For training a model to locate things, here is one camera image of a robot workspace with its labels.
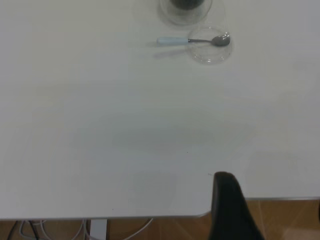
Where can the clear double-wall glass cup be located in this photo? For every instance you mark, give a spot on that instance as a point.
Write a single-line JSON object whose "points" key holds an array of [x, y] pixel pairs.
{"points": [[165, 12]]}

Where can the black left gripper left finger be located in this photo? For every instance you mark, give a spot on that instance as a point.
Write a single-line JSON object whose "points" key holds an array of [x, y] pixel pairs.
{"points": [[230, 212]]}

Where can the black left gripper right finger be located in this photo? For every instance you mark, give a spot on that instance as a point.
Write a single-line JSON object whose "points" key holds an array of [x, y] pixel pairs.
{"points": [[319, 210]]}

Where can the white table leg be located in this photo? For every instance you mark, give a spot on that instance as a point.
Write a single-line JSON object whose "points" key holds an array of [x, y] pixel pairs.
{"points": [[98, 230]]}

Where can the clear round plastic lid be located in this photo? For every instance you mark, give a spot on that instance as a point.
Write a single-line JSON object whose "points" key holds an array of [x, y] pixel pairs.
{"points": [[210, 53]]}

